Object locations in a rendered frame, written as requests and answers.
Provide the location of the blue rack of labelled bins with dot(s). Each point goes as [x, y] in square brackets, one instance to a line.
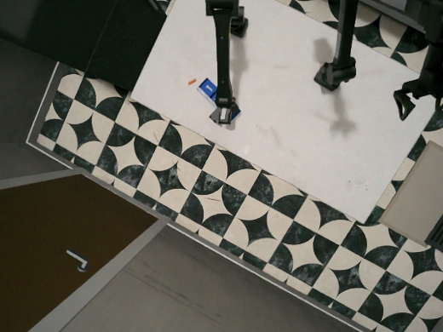
[207, 93]

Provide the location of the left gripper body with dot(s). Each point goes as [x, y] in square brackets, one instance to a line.
[412, 87]

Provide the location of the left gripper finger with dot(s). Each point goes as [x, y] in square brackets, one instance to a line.
[438, 107]
[408, 105]

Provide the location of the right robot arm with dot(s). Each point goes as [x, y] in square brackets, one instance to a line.
[224, 12]

